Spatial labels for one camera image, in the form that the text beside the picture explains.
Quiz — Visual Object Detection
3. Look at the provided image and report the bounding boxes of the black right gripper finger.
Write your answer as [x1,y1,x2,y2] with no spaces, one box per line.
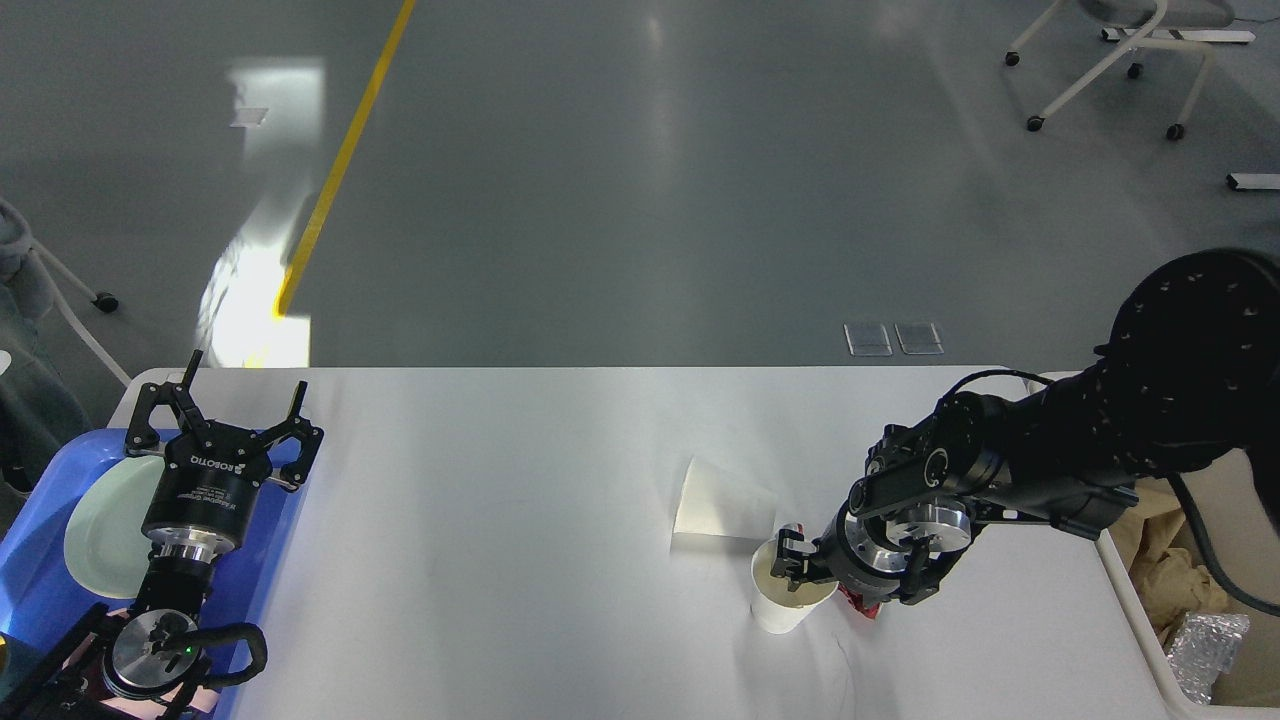
[769,530,836,591]

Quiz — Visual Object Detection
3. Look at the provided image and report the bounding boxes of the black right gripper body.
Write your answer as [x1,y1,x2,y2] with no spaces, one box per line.
[815,501,977,605]

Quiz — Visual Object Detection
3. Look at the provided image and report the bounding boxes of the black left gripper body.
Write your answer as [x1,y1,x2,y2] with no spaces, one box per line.
[141,425,273,555]

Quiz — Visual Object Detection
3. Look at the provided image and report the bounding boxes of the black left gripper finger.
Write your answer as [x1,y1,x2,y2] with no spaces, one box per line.
[123,351,211,457]
[244,383,325,493]

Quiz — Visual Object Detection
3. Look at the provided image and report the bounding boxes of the white paper cup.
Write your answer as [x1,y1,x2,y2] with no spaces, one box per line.
[671,456,778,544]
[750,539,837,635]

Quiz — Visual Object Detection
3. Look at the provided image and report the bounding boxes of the light green plate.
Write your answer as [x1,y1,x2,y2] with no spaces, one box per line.
[63,456,164,600]

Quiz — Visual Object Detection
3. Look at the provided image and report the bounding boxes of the aluminium foil sheet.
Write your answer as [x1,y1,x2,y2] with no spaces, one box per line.
[1164,612,1251,706]

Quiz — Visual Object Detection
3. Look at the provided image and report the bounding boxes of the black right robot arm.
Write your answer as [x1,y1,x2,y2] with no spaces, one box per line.
[768,249,1279,615]

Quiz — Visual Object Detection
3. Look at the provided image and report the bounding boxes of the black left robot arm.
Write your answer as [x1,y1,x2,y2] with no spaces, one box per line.
[3,351,325,719]

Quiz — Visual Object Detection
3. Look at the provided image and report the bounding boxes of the red snack wrapper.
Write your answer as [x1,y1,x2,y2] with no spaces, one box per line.
[780,520,895,620]

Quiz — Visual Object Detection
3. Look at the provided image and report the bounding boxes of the flattened white paper cup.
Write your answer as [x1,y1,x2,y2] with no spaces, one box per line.
[671,456,778,544]

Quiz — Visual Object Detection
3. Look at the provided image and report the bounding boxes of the white chair base left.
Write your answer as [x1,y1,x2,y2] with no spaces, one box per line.
[1,200,131,386]

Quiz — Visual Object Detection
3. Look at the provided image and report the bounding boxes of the beige plastic bin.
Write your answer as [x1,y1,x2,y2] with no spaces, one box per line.
[1025,372,1280,707]

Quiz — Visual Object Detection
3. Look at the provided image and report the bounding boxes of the floor socket cover right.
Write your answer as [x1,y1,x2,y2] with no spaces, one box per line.
[893,322,945,356]

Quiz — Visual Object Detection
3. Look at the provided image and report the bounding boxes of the floor socket cover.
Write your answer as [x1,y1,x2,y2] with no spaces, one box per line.
[893,322,945,356]
[844,322,893,357]

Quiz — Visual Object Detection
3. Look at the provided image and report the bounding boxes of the floor socket cover left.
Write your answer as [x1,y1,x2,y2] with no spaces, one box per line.
[844,322,893,357]

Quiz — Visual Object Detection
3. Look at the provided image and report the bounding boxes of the brown paper in bin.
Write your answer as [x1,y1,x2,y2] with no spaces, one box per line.
[1108,479,1187,571]

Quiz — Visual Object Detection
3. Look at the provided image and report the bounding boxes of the white bar on floor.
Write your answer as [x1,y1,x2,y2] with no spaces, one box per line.
[1225,172,1280,192]

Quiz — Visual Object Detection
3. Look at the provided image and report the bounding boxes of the white office chair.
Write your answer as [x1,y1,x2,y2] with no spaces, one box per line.
[1024,1,1236,143]

